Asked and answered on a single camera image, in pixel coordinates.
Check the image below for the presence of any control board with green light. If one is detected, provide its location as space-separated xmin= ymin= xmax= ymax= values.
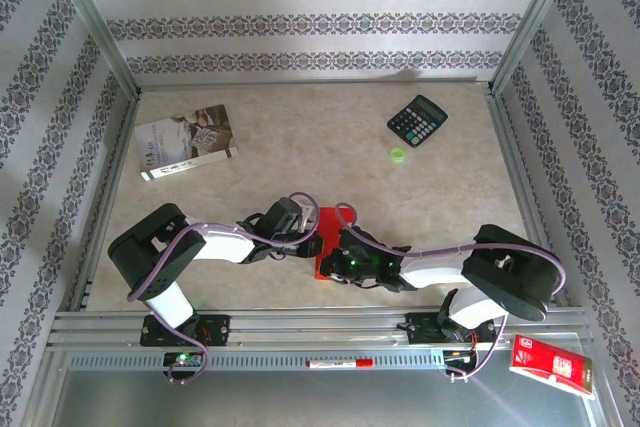
xmin=163 ymin=351 xmax=204 ymax=369

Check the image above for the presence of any aluminium frame post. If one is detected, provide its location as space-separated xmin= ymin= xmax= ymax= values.
xmin=44 ymin=0 xmax=142 ymax=98
xmin=491 ymin=0 xmax=589 ymax=94

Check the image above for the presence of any aluminium back rail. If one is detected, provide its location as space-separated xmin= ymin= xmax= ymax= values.
xmin=135 ymin=77 xmax=496 ymax=92

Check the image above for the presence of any black calculator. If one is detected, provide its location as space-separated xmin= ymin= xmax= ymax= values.
xmin=386 ymin=94 xmax=449 ymax=149

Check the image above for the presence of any grey metal sheet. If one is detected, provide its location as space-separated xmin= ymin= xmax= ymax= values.
xmin=47 ymin=366 xmax=606 ymax=427

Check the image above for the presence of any control board with wires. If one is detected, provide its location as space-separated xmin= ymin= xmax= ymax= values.
xmin=443 ymin=348 xmax=479 ymax=367

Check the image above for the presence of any red marker pen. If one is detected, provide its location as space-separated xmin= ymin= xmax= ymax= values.
xmin=305 ymin=357 xmax=375 ymax=369

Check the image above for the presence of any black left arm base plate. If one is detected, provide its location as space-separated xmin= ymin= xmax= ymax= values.
xmin=139 ymin=314 xmax=231 ymax=348

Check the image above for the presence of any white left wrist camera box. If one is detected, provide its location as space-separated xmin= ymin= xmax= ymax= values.
xmin=298 ymin=204 xmax=320 ymax=232

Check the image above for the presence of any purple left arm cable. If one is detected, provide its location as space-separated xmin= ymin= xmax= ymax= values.
xmin=127 ymin=190 xmax=321 ymax=386

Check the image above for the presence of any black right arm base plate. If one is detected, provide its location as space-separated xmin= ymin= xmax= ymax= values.
xmin=405 ymin=310 xmax=499 ymax=346

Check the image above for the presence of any red square paper sheet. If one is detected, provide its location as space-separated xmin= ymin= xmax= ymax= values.
xmin=313 ymin=205 xmax=353 ymax=282

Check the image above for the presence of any slotted grey cable duct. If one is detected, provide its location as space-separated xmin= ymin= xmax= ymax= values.
xmin=67 ymin=351 xmax=449 ymax=372

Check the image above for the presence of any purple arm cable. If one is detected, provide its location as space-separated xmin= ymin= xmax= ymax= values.
xmin=127 ymin=190 xmax=321 ymax=386
xmin=334 ymin=201 xmax=566 ymax=382

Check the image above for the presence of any red paper carton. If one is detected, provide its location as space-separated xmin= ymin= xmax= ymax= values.
xmin=508 ymin=334 xmax=597 ymax=401

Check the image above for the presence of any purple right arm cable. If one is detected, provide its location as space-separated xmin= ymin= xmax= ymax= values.
xmin=334 ymin=201 xmax=566 ymax=382

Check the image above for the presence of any book with photo cover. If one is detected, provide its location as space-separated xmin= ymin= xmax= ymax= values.
xmin=133 ymin=104 xmax=241 ymax=183

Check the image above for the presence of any aluminium side rail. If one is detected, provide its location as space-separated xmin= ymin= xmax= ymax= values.
xmin=485 ymin=86 xmax=571 ymax=308
xmin=68 ymin=89 xmax=143 ymax=312

